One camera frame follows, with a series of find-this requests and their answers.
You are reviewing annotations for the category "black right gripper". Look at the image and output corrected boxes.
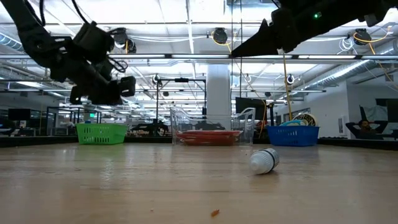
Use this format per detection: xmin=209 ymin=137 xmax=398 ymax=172
xmin=231 ymin=0 xmax=346 ymax=58

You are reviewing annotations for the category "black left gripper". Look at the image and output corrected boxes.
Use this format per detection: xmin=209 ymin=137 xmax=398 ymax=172
xmin=49 ymin=46 xmax=137 ymax=106

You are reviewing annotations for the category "blue patterned tape roll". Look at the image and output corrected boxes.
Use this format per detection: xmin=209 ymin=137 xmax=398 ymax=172
xmin=279 ymin=119 xmax=308 ymax=127

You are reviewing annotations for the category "dark patterned tape roll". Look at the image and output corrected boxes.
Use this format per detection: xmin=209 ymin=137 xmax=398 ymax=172
xmin=291 ymin=112 xmax=318 ymax=127

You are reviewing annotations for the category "red snack packet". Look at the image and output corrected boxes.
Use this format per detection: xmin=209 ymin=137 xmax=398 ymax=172
xmin=177 ymin=134 xmax=240 ymax=142
xmin=182 ymin=139 xmax=238 ymax=146
xmin=175 ymin=129 xmax=244 ymax=138

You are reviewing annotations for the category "black ink bottle white cap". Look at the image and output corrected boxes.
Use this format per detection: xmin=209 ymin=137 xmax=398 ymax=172
xmin=248 ymin=147 xmax=280 ymax=175

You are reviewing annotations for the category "green plastic basket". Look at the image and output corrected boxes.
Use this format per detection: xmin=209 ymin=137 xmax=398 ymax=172
xmin=75 ymin=123 xmax=129 ymax=146

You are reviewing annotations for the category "black monitor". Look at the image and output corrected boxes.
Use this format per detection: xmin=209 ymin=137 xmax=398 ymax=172
xmin=234 ymin=96 xmax=269 ymax=123

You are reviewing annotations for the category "white building column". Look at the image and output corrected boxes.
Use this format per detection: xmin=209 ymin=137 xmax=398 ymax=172
xmin=206 ymin=64 xmax=233 ymax=131

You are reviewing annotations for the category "small dark monitor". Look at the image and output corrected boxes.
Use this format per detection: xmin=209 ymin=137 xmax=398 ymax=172
xmin=7 ymin=108 xmax=32 ymax=122

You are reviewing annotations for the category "clear plastic bin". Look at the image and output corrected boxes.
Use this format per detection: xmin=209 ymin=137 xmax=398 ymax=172
xmin=169 ymin=106 xmax=256 ymax=146

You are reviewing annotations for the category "blue plastic basket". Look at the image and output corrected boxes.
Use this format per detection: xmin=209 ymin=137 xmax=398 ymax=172
xmin=266 ymin=124 xmax=320 ymax=147

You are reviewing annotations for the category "person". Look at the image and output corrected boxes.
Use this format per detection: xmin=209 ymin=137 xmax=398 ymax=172
xmin=345 ymin=119 xmax=389 ymax=140

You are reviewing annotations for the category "black ceiling cable reel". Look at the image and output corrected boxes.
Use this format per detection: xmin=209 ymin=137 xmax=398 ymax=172
xmin=113 ymin=27 xmax=138 ymax=54
xmin=211 ymin=27 xmax=230 ymax=45
xmin=353 ymin=27 xmax=373 ymax=45

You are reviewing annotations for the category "yellow cable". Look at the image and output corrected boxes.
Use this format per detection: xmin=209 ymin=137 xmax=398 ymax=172
xmin=282 ymin=54 xmax=295 ymax=123

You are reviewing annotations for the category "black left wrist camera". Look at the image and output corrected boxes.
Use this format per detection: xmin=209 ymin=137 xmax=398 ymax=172
xmin=73 ymin=20 xmax=115 ymax=63

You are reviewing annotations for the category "black background frame rig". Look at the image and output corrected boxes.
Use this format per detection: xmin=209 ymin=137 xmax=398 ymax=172
xmin=154 ymin=77 xmax=208 ymax=125

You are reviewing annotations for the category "black aluminium table frame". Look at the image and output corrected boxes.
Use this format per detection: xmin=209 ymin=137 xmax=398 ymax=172
xmin=0 ymin=135 xmax=398 ymax=152

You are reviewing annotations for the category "black wall screen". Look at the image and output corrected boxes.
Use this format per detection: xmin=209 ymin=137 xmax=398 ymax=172
xmin=375 ymin=98 xmax=398 ymax=124

